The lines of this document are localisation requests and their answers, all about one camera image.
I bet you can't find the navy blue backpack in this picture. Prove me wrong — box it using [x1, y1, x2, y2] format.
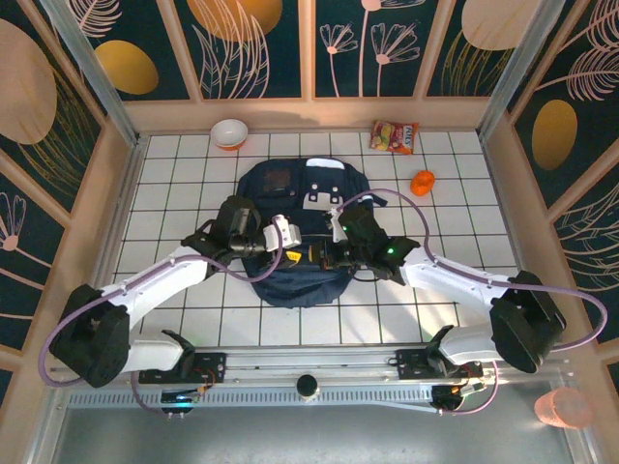
[235, 157, 376, 309]

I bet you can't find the orange fruit candy bag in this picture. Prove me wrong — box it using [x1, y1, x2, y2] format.
[369, 119, 420, 156]

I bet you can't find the white orange bowl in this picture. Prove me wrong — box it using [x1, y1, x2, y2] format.
[210, 118, 250, 152]

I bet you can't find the black round knob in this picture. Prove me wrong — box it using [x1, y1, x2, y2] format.
[295, 373, 319, 401]

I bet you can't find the black controller board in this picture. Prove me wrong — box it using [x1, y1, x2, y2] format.
[161, 390, 200, 415]
[431, 384, 485, 415]

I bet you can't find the pink translucent cup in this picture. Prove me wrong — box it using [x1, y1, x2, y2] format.
[534, 386, 595, 429]

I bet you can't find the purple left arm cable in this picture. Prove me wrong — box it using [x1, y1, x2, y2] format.
[38, 216, 286, 418]

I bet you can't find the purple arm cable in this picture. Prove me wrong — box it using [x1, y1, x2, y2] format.
[336, 187, 609, 418]
[38, 216, 286, 418]

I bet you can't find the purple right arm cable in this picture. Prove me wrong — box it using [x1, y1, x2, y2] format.
[336, 187, 609, 418]

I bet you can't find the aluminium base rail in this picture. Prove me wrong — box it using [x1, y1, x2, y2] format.
[137, 342, 576, 388]

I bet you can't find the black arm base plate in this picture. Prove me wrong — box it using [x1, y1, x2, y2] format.
[138, 351, 228, 387]
[396, 348, 485, 386]

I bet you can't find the slotted metal cable duct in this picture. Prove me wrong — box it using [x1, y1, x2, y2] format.
[67, 388, 436, 408]

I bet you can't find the aluminium frame post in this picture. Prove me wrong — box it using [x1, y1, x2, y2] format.
[476, 0, 567, 141]
[38, 0, 146, 149]

